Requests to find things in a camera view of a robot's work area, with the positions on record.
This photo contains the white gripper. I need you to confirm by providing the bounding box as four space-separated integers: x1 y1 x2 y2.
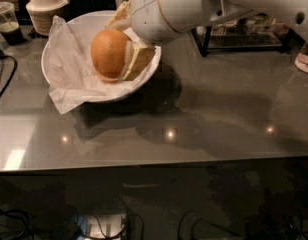
106 0 180 81

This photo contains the orange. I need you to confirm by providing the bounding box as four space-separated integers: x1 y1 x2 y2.
90 29 131 74
94 70 120 83

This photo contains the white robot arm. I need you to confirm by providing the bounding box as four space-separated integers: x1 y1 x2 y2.
107 0 308 44

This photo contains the white bowl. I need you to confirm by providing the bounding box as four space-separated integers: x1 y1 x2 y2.
40 9 162 104

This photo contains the white paper liner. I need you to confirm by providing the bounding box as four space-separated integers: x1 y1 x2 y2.
48 14 158 115

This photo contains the stack of paper bowls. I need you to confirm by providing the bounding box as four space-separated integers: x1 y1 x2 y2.
26 0 68 36

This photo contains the plastic cup with drink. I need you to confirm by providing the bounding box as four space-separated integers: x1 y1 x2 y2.
0 2 25 45

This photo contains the black wire frame basket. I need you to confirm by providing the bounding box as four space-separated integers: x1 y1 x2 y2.
192 14 294 57

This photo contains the black cable on table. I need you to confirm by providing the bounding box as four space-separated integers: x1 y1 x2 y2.
0 50 18 108

